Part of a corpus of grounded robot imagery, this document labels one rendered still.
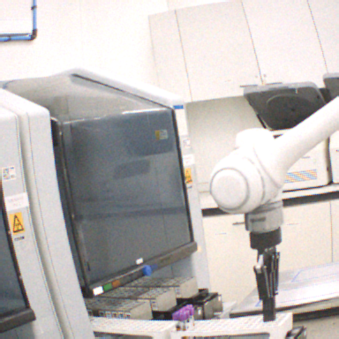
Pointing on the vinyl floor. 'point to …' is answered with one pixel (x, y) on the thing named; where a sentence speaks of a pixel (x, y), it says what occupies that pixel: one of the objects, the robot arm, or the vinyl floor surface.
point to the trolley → (297, 290)
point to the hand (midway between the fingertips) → (269, 309)
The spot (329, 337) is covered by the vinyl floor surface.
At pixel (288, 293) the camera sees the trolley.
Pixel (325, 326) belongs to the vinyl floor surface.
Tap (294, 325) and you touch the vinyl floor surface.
